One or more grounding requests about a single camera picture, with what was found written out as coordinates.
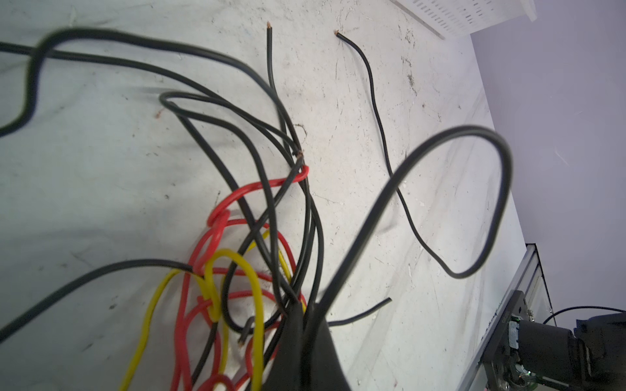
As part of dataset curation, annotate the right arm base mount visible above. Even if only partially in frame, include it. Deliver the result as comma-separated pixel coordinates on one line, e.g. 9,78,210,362
509,311,625,390

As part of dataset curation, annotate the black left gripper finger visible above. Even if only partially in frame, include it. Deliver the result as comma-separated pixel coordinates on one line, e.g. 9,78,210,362
262,305,350,390

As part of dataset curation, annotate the cable bundle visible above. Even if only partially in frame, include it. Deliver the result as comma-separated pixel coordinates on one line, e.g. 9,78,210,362
0,21,514,391

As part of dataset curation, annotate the white plastic basket right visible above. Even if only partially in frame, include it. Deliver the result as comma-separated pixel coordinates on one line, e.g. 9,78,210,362
393,0,537,39

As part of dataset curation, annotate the front rail with cables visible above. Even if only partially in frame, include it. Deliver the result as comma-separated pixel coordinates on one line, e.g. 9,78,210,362
457,244,553,390

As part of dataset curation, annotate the black cable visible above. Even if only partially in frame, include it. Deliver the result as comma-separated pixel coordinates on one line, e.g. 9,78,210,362
334,30,490,280

